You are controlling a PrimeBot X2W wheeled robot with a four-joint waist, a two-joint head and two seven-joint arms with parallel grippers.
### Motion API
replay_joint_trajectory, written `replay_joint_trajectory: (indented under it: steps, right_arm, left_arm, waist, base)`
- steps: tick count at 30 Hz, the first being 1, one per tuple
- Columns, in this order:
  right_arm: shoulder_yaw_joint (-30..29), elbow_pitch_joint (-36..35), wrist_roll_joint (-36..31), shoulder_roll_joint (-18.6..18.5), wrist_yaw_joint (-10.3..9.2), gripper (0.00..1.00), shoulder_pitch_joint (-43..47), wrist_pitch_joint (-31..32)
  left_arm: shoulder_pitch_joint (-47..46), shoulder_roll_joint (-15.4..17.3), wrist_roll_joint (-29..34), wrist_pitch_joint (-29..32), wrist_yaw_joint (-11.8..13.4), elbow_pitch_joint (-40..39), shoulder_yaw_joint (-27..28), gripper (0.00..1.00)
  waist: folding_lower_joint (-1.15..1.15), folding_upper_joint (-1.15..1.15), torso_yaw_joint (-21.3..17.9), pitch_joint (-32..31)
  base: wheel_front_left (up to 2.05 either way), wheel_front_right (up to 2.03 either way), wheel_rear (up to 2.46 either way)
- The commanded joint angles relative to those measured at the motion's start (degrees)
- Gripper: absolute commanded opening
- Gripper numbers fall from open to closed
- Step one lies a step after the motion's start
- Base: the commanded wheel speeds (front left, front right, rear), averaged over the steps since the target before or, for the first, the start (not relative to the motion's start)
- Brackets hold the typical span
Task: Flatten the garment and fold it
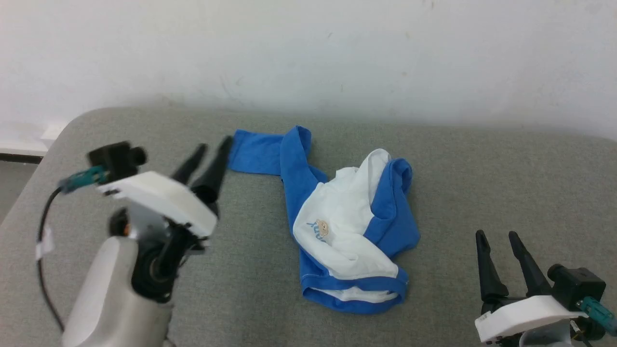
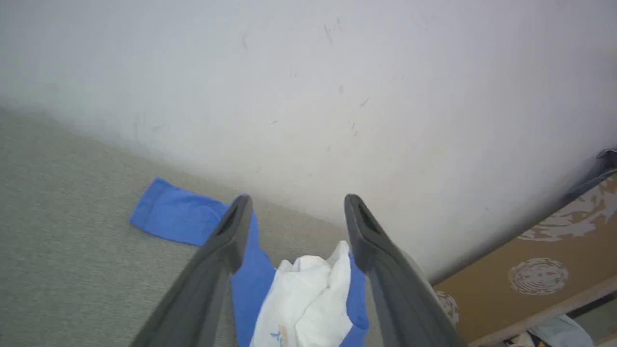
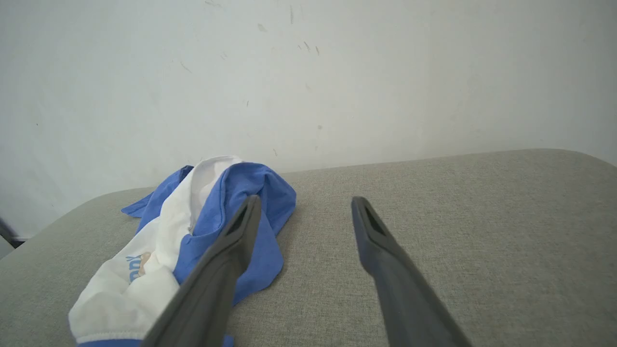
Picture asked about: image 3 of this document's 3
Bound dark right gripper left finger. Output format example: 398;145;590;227
140;195;262;347

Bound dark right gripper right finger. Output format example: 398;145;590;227
351;196;473;347

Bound blue and white t-shirt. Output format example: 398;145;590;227
68;155;297;347

